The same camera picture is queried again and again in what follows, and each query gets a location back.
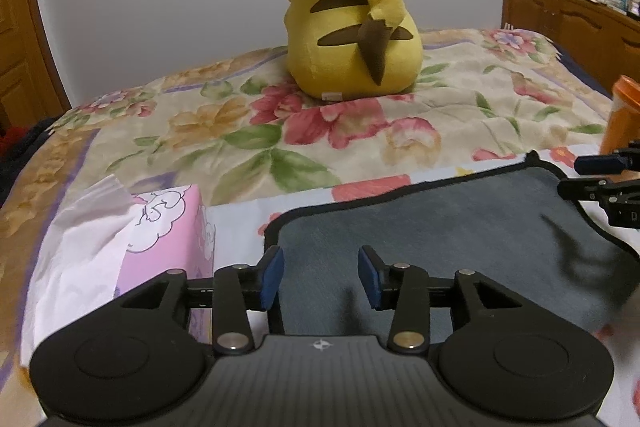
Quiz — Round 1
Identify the orange lidded cup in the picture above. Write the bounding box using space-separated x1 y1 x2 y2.
600 76 640 154

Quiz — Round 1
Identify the floral beige bed blanket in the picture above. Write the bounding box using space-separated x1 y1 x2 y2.
1 29 611 426

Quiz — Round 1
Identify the wooden sideboard cabinet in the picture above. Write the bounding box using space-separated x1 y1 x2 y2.
502 0 639 93

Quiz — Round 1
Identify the white strawberry print cloth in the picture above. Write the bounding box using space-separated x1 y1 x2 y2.
0 145 640 408

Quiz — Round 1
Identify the purple and grey towel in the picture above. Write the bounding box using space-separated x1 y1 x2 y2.
265 154 639 338

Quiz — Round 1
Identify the pink tissue pack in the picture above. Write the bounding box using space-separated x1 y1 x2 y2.
20 176 215 366

